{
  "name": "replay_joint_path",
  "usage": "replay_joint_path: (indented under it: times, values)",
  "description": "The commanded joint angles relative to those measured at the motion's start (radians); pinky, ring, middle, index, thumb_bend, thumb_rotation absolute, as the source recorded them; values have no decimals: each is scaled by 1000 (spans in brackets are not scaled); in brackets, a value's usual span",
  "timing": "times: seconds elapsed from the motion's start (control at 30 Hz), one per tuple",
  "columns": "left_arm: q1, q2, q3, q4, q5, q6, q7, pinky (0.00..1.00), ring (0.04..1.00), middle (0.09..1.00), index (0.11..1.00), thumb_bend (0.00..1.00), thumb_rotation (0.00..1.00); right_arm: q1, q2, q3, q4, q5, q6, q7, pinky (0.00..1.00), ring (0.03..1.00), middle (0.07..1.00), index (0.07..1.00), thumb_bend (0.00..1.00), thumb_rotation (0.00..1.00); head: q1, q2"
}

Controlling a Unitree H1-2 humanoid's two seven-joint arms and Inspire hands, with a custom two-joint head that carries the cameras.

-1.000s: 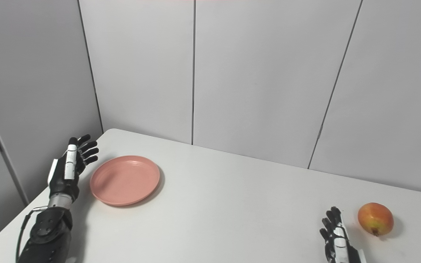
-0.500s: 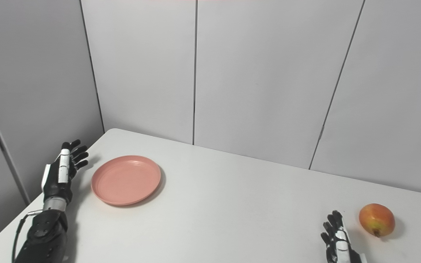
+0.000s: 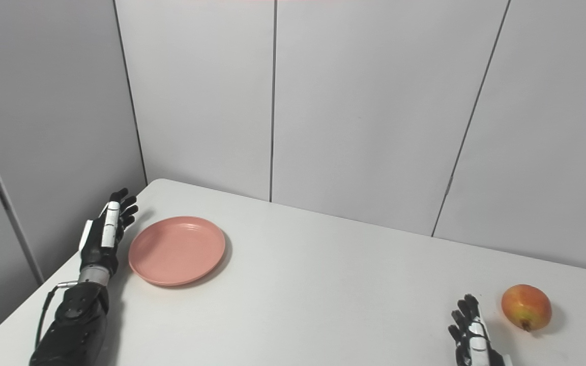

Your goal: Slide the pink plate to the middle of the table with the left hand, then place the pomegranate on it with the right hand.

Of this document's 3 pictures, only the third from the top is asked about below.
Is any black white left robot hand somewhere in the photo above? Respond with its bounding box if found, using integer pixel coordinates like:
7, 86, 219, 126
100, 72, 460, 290
78, 188, 139, 278

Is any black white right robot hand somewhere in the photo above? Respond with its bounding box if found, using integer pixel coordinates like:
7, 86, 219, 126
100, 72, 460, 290
448, 294, 512, 366

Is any red-yellow apple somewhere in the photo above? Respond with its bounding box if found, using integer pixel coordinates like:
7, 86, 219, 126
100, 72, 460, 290
501, 284, 552, 332

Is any pink round plate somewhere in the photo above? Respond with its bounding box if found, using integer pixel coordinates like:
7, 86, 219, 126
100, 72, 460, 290
128, 216, 226, 287

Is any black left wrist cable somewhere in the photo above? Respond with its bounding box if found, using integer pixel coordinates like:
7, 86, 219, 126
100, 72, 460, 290
35, 281, 79, 351

